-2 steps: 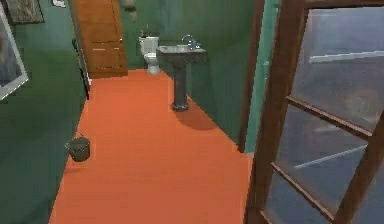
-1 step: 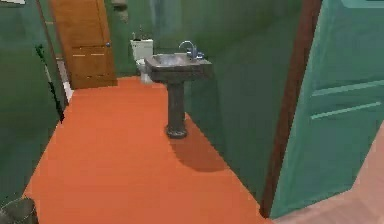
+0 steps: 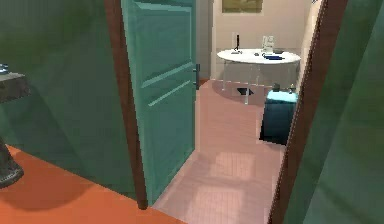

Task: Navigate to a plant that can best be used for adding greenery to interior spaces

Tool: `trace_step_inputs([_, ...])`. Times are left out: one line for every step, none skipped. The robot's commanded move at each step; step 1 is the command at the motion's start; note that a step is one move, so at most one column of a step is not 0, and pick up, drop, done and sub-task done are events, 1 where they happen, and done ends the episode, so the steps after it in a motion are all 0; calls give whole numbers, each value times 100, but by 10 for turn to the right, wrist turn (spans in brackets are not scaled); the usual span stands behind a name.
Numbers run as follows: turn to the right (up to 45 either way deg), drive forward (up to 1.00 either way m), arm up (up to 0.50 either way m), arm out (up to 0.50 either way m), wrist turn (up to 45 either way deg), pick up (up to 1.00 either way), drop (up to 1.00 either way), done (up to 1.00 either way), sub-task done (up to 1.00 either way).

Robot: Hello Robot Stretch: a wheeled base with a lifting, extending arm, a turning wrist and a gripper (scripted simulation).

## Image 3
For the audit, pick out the teal room door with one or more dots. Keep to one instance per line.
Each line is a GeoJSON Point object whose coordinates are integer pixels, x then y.
{"type": "Point", "coordinates": [163, 100]}

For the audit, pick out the dark pedestal table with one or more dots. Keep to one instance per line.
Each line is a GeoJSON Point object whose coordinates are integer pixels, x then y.
{"type": "Point", "coordinates": [10, 90]}

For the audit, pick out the dark small bowl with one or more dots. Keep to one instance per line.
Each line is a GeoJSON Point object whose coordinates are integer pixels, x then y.
{"type": "Point", "coordinates": [278, 51]}

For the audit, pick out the clear glass jar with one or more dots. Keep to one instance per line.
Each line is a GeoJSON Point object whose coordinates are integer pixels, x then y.
{"type": "Point", "coordinates": [268, 44]}

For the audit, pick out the white round table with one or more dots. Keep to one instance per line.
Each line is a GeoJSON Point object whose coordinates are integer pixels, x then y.
{"type": "Point", "coordinates": [256, 57]}

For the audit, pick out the framed olive wall picture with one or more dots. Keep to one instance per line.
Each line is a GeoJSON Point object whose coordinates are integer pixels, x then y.
{"type": "Point", "coordinates": [242, 5]}

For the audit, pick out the blue flat object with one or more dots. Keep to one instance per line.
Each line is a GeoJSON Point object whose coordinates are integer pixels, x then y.
{"type": "Point", "coordinates": [273, 57]}

